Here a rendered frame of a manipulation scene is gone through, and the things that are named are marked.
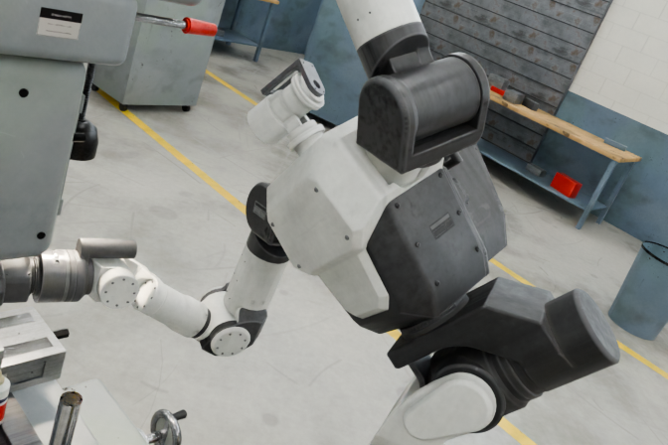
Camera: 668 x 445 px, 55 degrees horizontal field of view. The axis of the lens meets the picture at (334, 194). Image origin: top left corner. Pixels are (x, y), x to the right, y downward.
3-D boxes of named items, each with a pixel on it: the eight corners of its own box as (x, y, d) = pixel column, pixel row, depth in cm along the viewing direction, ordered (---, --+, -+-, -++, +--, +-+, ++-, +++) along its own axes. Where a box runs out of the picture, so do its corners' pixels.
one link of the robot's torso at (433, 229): (443, 277, 123) (344, 123, 125) (578, 226, 95) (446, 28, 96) (334, 366, 107) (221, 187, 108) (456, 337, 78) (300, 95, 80)
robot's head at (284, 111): (290, 153, 104) (261, 108, 105) (336, 119, 100) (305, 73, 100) (270, 160, 99) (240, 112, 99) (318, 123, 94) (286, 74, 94)
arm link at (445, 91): (450, 12, 81) (491, 110, 81) (411, 40, 89) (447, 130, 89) (380, 30, 75) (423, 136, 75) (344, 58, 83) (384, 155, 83)
